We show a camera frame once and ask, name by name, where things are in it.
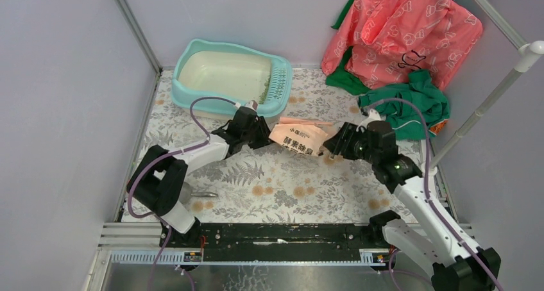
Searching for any grey litter scoop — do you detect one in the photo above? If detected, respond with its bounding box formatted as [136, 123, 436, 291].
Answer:
[178, 182, 218, 203]

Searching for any green sweatshirt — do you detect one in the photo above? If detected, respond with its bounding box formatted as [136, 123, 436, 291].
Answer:
[358, 69, 450, 140]

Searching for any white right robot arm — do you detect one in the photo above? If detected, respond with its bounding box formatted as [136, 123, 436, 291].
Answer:
[323, 121, 501, 290]

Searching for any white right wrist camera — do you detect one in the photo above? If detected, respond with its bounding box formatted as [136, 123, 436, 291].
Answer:
[356, 108, 382, 131]

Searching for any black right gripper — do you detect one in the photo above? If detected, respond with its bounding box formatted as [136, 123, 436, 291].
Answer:
[322, 122, 378, 165]

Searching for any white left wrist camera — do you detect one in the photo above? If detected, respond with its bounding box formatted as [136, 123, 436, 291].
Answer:
[234, 100, 259, 112]

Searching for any pink patterned jacket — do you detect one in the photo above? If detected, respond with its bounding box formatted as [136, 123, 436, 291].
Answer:
[321, 0, 483, 90]

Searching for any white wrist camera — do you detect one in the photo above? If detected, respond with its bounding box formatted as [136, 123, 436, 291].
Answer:
[356, 108, 382, 131]
[234, 100, 259, 112]

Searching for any white pole stand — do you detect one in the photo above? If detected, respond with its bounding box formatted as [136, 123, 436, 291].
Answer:
[427, 40, 544, 171]

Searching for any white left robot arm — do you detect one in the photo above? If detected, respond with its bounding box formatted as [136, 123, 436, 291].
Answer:
[126, 106, 271, 247]

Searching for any teal litter box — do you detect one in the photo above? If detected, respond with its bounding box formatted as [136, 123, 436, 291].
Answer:
[171, 39, 293, 122]

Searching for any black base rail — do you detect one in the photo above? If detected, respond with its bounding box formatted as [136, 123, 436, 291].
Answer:
[159, 223, 393, 267]

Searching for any dark green garment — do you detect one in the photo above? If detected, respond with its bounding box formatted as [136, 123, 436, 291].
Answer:
[325, 0, 428, 97]

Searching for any pink cat litter bag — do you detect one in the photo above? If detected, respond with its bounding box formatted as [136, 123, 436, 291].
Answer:
[269, 117, 337, 156]

